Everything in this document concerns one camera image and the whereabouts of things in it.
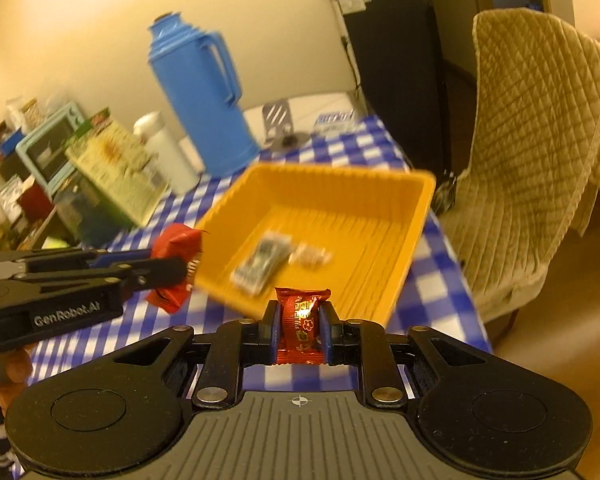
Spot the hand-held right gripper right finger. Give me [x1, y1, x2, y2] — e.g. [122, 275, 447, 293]
[319, 304, 488, 408]

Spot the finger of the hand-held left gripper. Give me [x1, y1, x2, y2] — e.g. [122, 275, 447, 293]
[87, 247, 157, 269]
[105, 256, 189, 295]

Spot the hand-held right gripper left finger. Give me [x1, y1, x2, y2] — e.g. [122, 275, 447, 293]
[112, 300, 283, 411]

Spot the small red gold snack packet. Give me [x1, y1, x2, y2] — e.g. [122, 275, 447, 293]
[274, 287, 332, 367]

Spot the large red snack packet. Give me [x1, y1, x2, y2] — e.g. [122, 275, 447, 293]
[146, 224, 207, 314]

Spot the grey dark snack packet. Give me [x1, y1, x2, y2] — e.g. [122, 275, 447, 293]
[230, 232, 290, 295]

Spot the pale printed snack packet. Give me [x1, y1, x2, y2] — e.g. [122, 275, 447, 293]
[289, 242, 332, 267]

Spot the orange plastic tray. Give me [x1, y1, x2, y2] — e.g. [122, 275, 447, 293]
[192, 162, 437, 329]

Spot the person's left hand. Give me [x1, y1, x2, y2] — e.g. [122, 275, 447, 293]
[0, 347, 33, 413]

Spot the green printed carton box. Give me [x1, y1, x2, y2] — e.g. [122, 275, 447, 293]
[65, 107, 172, 229]

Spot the dark red box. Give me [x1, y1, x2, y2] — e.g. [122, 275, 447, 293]
[17, 182, 57, 222]

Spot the white plastic bottle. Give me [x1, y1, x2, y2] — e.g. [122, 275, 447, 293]
[132, 111, 202, 195]

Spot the white printed box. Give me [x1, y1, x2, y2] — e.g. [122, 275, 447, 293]
[0, 176, 27, 222]

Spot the light blue toaster oven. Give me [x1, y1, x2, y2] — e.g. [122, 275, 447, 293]
[15, 101, 94, 197]

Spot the clear jar with nuts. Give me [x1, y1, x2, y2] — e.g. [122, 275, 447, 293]
[19, 99, 45, 134]

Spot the blue thermos jug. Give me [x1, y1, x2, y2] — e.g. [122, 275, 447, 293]
[147, 11, 262, 177]

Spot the blue checkered tablecloth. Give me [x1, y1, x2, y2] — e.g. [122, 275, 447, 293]
[10, 115, 494, 478]

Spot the grey metal phone stand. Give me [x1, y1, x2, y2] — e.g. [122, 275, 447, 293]
[261, 100, 312, 151]

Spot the blue white tissue packet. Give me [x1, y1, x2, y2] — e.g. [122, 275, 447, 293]
[312, 109, 359, 134]

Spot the beige quilted chair cover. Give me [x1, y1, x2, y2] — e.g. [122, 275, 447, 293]
[437, 9, 600, 322]

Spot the black cabinet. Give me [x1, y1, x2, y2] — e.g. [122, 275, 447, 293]
[330, 0, 454, 187]

